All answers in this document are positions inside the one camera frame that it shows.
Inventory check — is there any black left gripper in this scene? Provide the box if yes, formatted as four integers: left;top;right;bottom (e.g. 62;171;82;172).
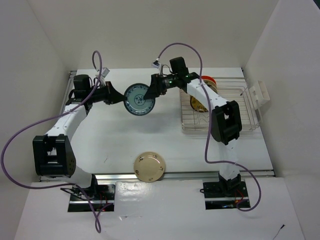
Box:
87;81;127;106

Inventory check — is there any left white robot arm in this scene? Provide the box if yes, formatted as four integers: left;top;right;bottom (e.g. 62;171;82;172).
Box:
32;74;126;200

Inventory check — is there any orange plastic plate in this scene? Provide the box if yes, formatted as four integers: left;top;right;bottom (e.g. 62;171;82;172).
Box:
201;75;216;83

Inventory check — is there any beige plate with flower motifs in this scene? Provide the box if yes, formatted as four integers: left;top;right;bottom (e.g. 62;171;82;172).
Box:
133;151;166;183

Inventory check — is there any wire dish rack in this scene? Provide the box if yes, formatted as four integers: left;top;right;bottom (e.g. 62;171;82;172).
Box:
180;77;260;131

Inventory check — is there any beige plate with green brushstroke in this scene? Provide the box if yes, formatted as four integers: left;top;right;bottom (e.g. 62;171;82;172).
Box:
206;80;218;93

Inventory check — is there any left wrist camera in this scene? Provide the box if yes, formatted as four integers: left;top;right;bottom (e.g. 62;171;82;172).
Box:
95;67;110;87

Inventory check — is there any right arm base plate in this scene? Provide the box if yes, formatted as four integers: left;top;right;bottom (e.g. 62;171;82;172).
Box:
199;181;251;210

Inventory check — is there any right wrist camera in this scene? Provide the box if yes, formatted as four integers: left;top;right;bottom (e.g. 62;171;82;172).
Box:
151;57;170;76

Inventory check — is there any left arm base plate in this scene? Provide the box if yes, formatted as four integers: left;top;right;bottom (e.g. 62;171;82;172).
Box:
60;184;116;213

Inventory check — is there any blue floral plate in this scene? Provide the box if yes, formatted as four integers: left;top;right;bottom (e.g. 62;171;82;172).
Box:
124;83;156;116

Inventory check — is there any yellow plate with dark rim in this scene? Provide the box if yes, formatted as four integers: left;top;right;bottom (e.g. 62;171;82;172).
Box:
189;96;208;113

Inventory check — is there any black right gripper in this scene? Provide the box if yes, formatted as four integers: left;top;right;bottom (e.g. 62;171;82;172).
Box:
143;73;178;100

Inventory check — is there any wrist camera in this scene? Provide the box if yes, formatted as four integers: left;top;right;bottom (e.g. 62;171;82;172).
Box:
95;67;110;87
151;57;170;76

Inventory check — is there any aluminium frame rail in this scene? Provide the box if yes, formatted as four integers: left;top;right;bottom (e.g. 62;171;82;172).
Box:
39;70;276;183

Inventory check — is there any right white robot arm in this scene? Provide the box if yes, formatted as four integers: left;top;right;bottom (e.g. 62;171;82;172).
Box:
143;57;242;197

